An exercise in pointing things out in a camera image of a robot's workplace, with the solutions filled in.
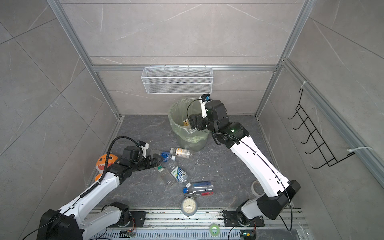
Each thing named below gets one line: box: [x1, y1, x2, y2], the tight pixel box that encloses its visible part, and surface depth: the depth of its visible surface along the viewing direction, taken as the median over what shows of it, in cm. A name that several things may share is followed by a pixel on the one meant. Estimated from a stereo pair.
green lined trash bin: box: [168, 98, 210, 152], surface depth 87 cm
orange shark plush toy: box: [95, 154, 120, 182], surface depth 86 cm
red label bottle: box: [183, 118, 190, 127], surface depth 102 cm
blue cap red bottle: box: [183, 180, 215, 196], surface depth 81 cm
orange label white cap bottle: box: [170, 147, 193, 159], surface depth 95 cm
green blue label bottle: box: [171, 166, 192, 188], surface depth 85 cm
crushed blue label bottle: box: [160, 151, 171, 162], surface depth 92 cm
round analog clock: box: [181, 196, 198, 217], surface depth 76 cm
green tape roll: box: [209, 223, 220, 237], surface depth 72 cm
